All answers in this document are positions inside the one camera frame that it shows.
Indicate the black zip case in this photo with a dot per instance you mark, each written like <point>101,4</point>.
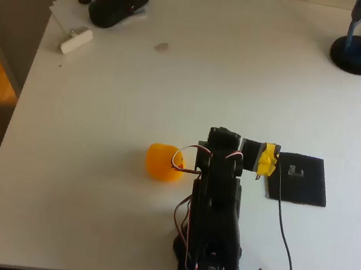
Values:
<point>118,3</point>

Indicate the white paper stack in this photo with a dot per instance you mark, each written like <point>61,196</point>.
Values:
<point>66,12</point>

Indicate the black foam square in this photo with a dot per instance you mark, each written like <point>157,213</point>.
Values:
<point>308,189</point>

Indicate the black camera with yellow tape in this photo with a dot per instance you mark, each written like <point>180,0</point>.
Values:
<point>250,154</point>

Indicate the yellow rubber duck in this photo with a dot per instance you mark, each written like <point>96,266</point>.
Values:
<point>161,162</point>

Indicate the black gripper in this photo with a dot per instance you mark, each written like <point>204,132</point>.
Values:
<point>222,135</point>

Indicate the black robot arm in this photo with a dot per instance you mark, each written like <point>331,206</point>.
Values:
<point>219,215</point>

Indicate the white power adapter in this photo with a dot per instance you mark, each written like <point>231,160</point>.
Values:
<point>77,41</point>

